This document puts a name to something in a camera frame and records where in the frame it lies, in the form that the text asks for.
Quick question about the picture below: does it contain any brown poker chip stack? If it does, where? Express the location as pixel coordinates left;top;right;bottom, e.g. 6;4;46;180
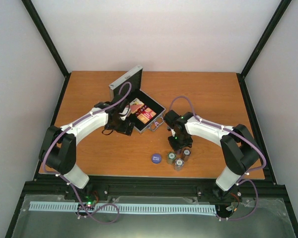
181;149;191;162

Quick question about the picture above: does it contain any green poker chip stack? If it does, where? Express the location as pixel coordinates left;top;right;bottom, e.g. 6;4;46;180
166;152;176;165

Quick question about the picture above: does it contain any red card deck box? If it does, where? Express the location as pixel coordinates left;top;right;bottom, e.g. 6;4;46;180
136;106;156;124
130;98;145;114

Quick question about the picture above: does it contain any aluminium poker case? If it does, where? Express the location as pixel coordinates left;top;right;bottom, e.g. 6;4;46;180
109;65;166;133

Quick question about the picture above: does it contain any grey poker chip stack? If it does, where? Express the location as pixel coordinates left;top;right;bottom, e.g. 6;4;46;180
174;158;184;171

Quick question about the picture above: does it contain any blue small blind button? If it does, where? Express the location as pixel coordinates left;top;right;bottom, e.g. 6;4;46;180
151;153;162;164

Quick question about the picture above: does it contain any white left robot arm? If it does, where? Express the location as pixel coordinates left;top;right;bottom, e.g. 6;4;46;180
39;99;135;200

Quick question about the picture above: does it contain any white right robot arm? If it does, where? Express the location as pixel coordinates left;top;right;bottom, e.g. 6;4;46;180
163;110;265;192

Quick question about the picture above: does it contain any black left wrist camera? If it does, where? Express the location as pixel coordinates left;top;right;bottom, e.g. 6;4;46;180
111;94;130;117

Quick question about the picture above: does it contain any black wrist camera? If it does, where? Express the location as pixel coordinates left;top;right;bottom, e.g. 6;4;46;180
163;110;181;129
111;94;130;117

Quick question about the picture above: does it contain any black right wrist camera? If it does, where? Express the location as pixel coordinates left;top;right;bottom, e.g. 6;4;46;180
163;110;181;129

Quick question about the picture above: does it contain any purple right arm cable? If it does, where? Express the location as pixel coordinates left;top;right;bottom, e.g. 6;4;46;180
168;95;267;221

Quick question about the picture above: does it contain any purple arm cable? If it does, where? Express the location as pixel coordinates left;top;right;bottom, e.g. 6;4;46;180
168;95;267;221
41;80;133;224

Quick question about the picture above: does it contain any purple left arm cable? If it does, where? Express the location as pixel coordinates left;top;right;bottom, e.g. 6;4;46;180
41;80;133;224

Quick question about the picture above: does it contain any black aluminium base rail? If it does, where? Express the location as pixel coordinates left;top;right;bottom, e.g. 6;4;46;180
22;175;289;203

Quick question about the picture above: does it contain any light blue cable duct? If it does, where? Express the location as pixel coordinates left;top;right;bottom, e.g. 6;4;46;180
28;201;217;216

